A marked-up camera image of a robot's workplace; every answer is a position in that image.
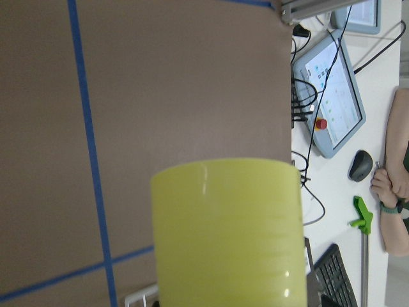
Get yellow plastic cup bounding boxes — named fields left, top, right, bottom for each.
left=151, top=159, right=307, bottom=306

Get blue teach pendant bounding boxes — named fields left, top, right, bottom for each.
left=293, top=29, right=366, bottom=159
left=330, top=0, right=381, bottom=35

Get black computer mouse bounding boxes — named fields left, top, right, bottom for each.
left=348, top=150, right=373, bottom=182

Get green plastic clamp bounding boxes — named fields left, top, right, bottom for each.
left=349, top=196, right=373, bottom=235

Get black keyboard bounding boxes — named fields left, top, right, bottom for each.
left=314, top=244, right=357, bottom=307

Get person in green shirt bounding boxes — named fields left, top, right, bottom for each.
left=371, top=88, right=408, bottom=256

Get white wire cup rack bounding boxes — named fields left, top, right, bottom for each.
left=124, top=284, right=159, bottom=307

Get aluminium frame post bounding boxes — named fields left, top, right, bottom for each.
left=281, top=0, right=360, bottom=25

